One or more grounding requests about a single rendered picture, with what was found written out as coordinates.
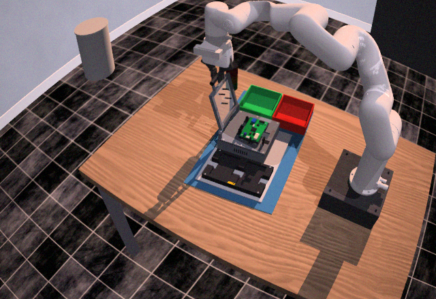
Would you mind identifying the green circuit board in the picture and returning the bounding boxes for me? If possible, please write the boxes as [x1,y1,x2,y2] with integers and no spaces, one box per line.
[240,117,268,142]

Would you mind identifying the green bin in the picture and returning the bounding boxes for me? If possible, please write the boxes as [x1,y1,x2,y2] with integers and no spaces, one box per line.
[240,84,282,120]

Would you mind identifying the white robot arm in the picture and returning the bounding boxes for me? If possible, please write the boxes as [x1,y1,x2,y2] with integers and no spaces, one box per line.
[193,1,402,195]

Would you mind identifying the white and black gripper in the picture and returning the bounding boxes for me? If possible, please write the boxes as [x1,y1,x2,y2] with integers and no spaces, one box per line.
[201,40,234,83]

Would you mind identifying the red bin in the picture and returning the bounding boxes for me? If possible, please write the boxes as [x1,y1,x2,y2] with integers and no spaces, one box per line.
[272,94,315,135]

